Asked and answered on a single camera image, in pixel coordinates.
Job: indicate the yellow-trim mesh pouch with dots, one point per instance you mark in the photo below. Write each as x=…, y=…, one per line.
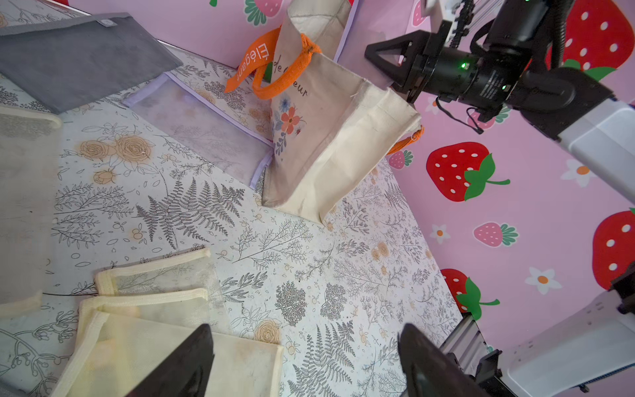
x=122, y=339
x=30, y=145
x=191, y=270

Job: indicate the grey mesh pouch far back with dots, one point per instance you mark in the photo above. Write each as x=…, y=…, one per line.
x=72, y=62

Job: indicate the purple mesh pouch back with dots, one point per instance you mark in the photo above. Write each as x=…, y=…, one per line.
x=174, y=108

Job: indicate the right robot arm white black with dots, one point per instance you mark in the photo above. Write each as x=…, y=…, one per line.
x=524, y=233

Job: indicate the beige canvas bag orange handles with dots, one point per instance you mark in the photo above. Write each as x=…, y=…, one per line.
x=330, y=127

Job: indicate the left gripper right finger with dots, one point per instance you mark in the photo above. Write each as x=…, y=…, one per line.
x=428, y=371

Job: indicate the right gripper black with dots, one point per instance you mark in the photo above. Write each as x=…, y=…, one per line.
x=514, y=62

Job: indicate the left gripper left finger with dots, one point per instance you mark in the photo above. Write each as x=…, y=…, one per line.
x=185, y=372

